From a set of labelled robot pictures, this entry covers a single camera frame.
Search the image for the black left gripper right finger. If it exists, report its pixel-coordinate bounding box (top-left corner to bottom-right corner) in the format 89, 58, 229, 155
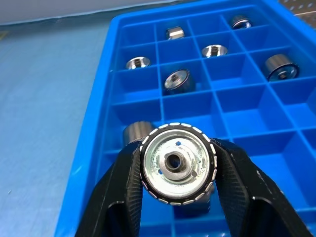
209, 138, 313, 237

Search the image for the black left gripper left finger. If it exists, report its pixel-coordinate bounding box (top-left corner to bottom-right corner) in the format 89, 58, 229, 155
75, 140, 147, 237

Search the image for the metal roller with black rim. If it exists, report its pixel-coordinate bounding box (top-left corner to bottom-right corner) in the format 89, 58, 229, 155
139, 122, 218, 206

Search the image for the blue compartment tray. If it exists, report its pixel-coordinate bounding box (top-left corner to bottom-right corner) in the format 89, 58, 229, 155
54, 0, 316, 237

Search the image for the perforated steel tray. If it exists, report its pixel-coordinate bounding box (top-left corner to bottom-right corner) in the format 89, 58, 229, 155
280, 0, 316, 24

